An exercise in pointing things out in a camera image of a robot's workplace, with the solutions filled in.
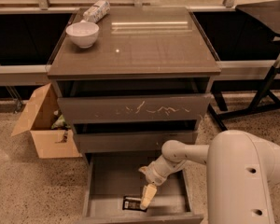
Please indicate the grey top drawer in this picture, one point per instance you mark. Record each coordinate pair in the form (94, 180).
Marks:
(120, 109)

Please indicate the open cardboard box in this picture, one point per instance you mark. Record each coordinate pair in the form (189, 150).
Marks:
(37, 118)

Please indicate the dark grey drawer cabinet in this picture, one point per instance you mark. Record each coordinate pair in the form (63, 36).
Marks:
(140, 51)

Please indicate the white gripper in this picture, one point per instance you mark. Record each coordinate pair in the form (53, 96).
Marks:
(154, 174)

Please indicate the black rxbar chocolate bar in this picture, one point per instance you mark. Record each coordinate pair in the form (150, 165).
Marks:
(132, 203)

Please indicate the white ceramic bowl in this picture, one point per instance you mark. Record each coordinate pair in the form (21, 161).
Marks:
(83, 34)

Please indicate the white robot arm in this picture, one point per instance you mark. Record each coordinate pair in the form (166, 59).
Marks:
(240, 167)

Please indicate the white blue snack bag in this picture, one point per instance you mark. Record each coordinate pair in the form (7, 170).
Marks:
(97, 11)

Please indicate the green packets inside box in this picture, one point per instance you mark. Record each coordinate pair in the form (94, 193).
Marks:
(59, 122)

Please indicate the grey open bottom drawer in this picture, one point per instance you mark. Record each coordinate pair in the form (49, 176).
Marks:
(112, 177)

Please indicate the grey middle drawer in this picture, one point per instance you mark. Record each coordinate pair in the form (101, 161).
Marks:
(117, 142)

